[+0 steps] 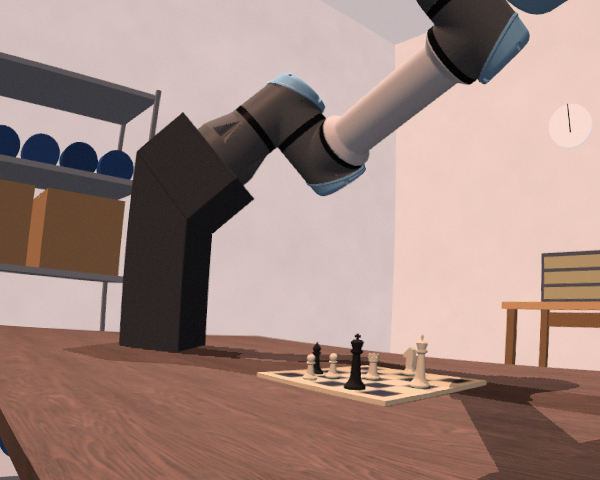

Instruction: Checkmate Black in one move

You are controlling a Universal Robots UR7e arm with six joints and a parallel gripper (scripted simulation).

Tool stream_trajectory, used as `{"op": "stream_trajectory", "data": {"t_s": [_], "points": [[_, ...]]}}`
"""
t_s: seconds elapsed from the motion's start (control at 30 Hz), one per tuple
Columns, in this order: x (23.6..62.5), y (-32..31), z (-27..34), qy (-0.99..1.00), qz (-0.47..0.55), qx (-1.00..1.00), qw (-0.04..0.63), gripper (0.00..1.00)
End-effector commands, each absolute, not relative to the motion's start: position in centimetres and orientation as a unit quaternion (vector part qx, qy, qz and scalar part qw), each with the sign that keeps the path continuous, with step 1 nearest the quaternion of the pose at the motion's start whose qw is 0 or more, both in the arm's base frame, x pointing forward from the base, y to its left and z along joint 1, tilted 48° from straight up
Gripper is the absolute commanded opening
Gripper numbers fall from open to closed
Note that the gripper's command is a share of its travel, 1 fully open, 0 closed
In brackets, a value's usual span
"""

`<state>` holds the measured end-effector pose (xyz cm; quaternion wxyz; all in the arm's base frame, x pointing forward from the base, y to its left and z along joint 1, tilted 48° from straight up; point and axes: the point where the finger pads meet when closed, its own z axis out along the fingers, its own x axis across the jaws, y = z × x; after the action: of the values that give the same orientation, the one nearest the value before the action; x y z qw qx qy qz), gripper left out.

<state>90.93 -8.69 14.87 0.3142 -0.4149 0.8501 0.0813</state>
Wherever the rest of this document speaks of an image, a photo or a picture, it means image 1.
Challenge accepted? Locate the white chess piece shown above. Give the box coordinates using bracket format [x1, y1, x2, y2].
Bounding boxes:
[403, 347, 417, 375]
[409, 335, 430, 388]

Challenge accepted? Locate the white pawn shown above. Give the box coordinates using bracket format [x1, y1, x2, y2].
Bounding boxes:
[325, 354, 340, 378]
[303, 354, 318, 380]

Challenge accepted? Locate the white chess rook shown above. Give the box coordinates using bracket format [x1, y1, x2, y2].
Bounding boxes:
[364, 353, 380, 380]

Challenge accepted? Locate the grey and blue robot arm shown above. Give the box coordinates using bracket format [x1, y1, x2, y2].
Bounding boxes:
[198, 0, 568, 196]

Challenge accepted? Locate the cream and black chessboard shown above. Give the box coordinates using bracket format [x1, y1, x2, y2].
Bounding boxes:
[257, 365, 487, 406]

